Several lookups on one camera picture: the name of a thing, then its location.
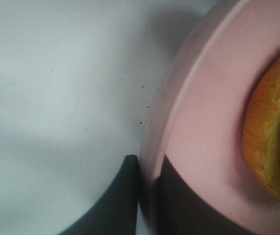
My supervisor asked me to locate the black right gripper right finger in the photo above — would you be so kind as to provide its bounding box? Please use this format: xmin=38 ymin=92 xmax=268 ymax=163
xmin=155 ymin=156 xmax=252 ymax=235

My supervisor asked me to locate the burger with lettuce tomato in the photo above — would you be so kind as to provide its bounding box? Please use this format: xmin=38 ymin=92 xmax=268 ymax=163
xmin=241 ymin=56 xmax=280 ymax=199

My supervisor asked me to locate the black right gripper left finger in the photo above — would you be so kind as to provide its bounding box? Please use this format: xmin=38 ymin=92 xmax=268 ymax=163
xmin=61 ymin=155 xmax=138 ymax=235

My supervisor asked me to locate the pink round plate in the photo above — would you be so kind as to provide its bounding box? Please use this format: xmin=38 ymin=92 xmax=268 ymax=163
xmin=140 ymin=0 xmax=280 ymax=235

